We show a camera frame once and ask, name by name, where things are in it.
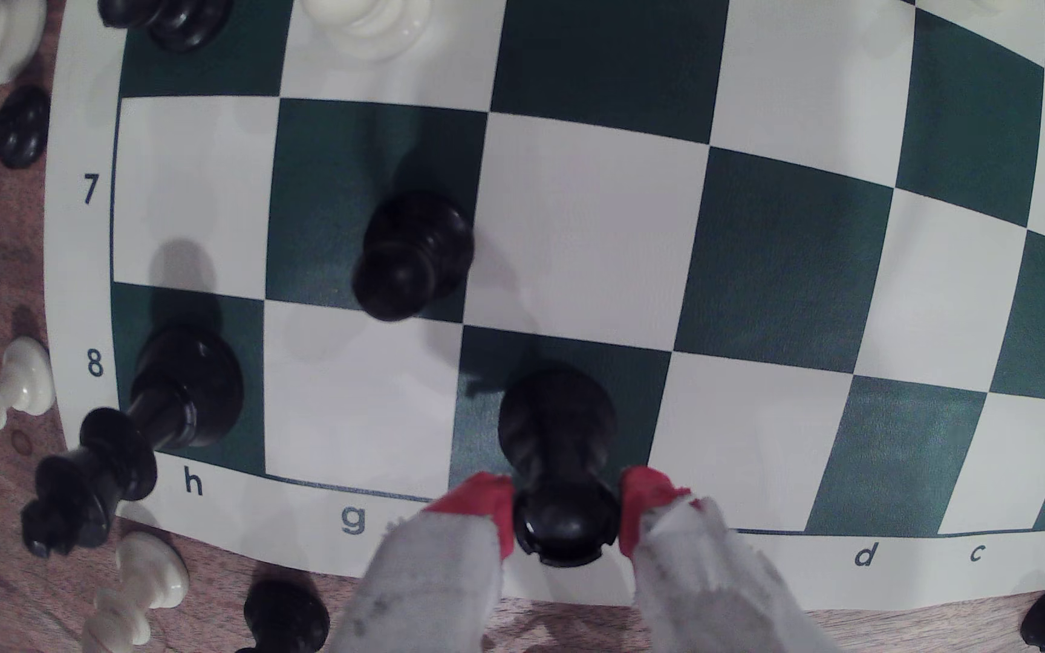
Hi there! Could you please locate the black chess knight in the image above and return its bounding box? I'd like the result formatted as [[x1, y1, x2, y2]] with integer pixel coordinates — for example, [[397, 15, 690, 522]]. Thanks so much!
[[236, 577, 331, 653]]

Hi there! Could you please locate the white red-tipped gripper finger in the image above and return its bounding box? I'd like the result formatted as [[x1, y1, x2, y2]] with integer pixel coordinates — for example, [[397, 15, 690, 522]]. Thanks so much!
[[327, 472, 517, 653], [617, 466, 841, 653]]

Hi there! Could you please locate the black chess king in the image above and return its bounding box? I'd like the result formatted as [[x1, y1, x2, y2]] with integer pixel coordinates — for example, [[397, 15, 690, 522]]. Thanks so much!
[[20, 325, 245, 559]]

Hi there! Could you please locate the green white chess board mat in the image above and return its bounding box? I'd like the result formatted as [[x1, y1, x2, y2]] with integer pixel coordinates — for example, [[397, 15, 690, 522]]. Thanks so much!
[[44, 0, 1045, 611]]

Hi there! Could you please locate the white chess bishop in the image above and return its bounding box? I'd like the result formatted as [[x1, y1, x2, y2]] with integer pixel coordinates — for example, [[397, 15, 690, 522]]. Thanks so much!
[[80, 530, 190, 653]]

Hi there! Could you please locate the white chess pawn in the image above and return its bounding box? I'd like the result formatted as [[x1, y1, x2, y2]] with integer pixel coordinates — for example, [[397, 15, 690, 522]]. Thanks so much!
[[0, 336, 56, 444], [300, 0, 433, 63]]

